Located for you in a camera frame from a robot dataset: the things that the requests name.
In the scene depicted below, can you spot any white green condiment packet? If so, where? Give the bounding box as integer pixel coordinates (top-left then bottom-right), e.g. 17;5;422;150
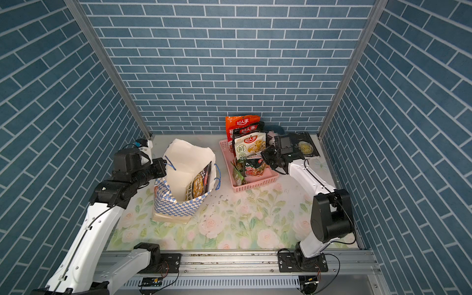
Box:
234;132;266;160

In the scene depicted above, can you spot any black red condiment packet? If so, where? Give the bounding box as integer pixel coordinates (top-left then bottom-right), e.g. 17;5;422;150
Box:
231;121;265;147

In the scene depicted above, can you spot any blue checkered paper bag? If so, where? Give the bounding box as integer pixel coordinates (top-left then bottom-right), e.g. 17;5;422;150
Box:
152;139;221;223

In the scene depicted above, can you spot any dark green fish condiment packet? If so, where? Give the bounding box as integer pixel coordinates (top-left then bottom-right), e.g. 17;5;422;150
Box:
243;154;268;177

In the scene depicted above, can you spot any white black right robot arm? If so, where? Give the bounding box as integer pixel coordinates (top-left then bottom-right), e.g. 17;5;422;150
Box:
261;132;355;266

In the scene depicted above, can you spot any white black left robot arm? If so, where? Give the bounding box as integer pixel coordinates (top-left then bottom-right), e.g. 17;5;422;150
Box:
31;146;169;295

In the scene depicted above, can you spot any small green condiment packet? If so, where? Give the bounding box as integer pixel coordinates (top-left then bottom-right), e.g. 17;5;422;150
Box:
231;160;247;186

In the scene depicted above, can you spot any orange condiment packet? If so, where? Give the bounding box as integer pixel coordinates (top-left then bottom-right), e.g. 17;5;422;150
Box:
225;115;260;152

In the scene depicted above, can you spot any pink perforated plastic basket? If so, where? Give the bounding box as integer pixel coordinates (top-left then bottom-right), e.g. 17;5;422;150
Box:
220;140;279;193

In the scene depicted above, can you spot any dark teal storage bin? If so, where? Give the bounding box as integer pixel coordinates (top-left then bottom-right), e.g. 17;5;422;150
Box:
263;125;285;135

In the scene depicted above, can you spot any black book with yellow picture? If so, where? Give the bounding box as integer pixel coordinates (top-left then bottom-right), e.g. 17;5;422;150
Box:
288;132;320;157

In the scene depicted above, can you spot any floral table mat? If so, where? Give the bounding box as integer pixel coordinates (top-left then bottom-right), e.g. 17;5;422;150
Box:
108;176;313;251

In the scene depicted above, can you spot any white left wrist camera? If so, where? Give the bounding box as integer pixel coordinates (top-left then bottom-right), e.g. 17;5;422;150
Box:
134;138;153;158

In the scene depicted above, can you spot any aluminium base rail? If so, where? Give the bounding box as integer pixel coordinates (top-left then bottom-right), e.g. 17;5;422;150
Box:
118;249;389;295

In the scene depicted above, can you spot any aluminium corner post left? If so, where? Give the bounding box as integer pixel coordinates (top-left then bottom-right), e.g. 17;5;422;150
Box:
64;0;152;140

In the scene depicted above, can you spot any aluminium corner post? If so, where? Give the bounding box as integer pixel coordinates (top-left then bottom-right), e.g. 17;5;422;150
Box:
318;0;390;140
64;0;152;140

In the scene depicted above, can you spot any aluminium corner post right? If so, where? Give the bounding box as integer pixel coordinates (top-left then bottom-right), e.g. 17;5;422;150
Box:
318;0;390;140

